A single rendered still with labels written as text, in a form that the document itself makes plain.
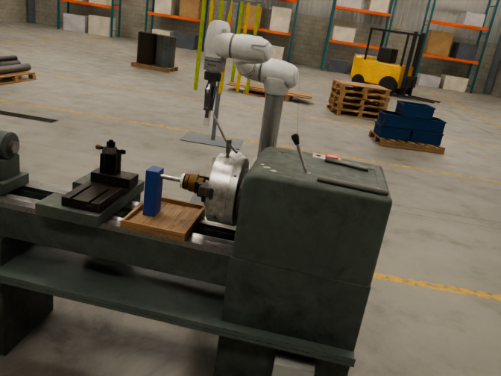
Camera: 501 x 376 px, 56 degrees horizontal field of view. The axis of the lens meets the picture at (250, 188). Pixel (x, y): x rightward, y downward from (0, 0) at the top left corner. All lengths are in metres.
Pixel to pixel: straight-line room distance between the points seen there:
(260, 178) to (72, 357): 1.51
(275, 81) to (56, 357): 1.87
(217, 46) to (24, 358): 1.88
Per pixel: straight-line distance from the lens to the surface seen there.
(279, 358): 2.21
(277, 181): 1.86
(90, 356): 2.82
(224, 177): 1.99
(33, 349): 2.91
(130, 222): 2.15
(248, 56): 2.01
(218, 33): 2.06
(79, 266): 2.54
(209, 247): 2.08
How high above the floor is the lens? 1.82
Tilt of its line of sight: 20 degrees down
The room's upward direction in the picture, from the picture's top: 9 degrees clockwise
